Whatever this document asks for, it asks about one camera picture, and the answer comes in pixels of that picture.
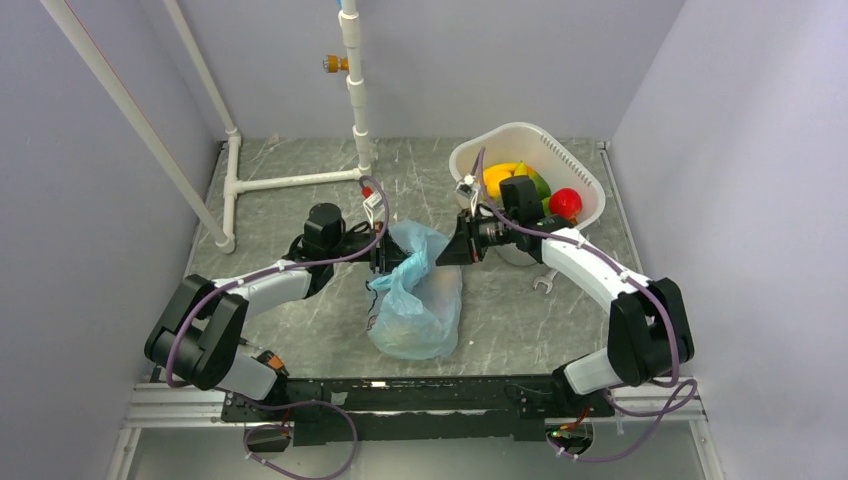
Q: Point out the white plastic basket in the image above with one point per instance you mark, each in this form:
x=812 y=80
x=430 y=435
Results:
x=525 y=142

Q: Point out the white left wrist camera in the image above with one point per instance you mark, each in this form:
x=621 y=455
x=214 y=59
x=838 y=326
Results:
x=374 y=206

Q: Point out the silver open-end wrench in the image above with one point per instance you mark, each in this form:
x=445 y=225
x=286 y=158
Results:
x=545 y=281

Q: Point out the white PVC pipe frame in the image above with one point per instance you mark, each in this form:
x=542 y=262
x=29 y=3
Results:
x=223 y=232

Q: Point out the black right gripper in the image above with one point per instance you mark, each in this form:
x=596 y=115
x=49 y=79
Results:
x=465 y=244

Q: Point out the red fake apple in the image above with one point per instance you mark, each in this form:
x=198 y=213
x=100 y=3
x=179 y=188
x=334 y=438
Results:
x=567 y=203

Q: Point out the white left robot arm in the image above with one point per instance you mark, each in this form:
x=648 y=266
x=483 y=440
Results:
x=196 y=339

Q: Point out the yellow fake banana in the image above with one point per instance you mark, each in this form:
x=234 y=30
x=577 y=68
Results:
x=495 y=174

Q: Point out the yellow green fake mango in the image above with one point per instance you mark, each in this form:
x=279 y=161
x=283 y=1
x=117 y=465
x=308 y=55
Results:
x=541 y=186

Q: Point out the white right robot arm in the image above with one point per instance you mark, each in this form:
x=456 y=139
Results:
x=648 y=333

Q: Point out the orange pipe valve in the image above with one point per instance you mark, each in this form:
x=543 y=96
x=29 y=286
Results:
x=335 y=64

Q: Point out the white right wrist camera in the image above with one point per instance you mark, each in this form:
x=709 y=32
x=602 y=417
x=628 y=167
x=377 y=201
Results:
x=468 y=188

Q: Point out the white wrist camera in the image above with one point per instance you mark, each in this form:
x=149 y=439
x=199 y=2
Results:
x=468 y=188
x=374 y=206

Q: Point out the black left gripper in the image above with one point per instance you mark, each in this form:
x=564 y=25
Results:
x=386 y=255

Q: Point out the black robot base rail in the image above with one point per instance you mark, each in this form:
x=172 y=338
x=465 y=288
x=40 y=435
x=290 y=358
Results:
x=323 y=410

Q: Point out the light blue plastic bag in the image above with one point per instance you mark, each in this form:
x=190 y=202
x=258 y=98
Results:
x=416 y=308

